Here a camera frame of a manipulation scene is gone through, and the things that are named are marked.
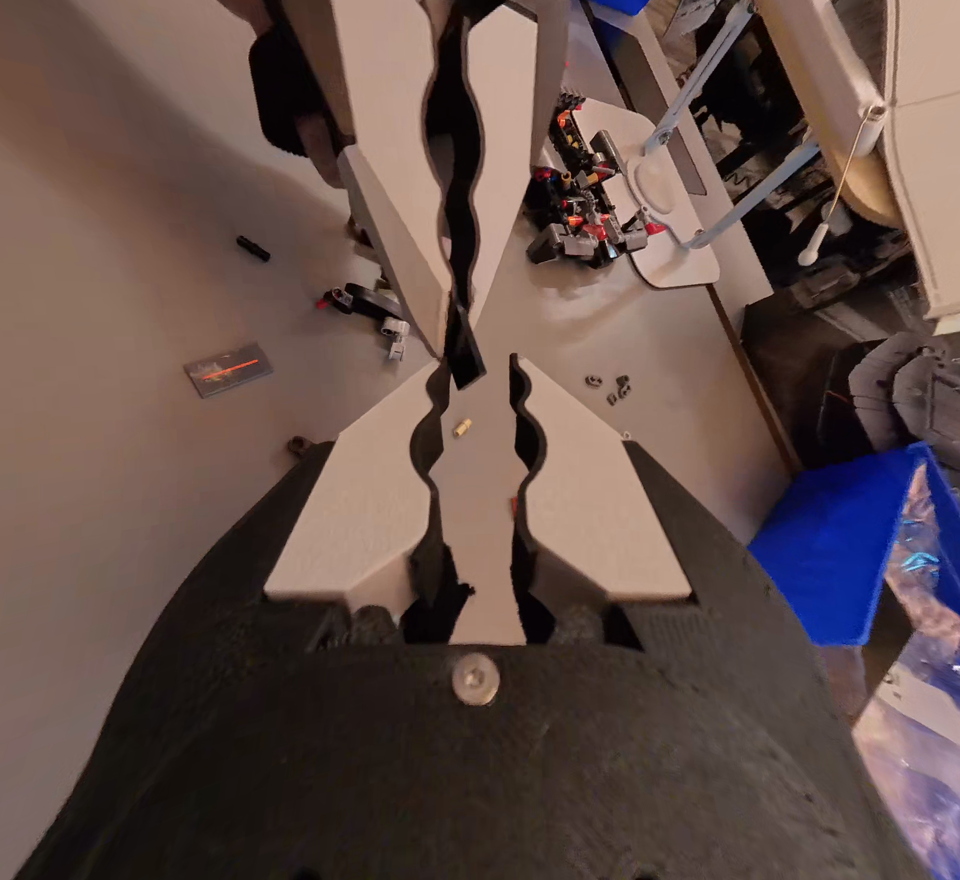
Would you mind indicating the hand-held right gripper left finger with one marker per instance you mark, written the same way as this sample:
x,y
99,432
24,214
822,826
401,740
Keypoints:
x,y
352,520

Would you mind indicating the black connector with axle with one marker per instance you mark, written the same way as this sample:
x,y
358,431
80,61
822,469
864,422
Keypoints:
x,y
298,445

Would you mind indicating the black grey lego subassembly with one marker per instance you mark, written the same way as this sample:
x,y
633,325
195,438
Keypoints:
x,y
367,302

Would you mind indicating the dark lego tile red stripe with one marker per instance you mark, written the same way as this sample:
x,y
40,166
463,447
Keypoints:
x,y
229,370

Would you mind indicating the lego car chassis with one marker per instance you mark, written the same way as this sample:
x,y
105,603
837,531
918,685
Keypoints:
x,y
570,219

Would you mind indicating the black lego pin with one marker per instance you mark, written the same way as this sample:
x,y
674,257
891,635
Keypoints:
x,y
253,248

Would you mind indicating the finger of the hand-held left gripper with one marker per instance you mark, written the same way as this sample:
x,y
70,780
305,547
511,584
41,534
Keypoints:
x,y
506,107
382,107

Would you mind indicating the person's left hand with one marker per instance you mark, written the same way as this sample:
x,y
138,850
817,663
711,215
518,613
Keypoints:
x,y
322,152

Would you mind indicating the small beige lego piece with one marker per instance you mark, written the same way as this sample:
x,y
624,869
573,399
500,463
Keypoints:
x,y
462,428

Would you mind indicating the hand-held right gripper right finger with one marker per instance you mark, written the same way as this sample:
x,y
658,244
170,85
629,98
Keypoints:
x,y
600,520

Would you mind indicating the black lego plate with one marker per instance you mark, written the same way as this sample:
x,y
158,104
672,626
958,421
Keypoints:
x,y
465,347

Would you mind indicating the clear plastic bags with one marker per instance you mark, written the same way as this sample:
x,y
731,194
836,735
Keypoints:
x,y
922,670

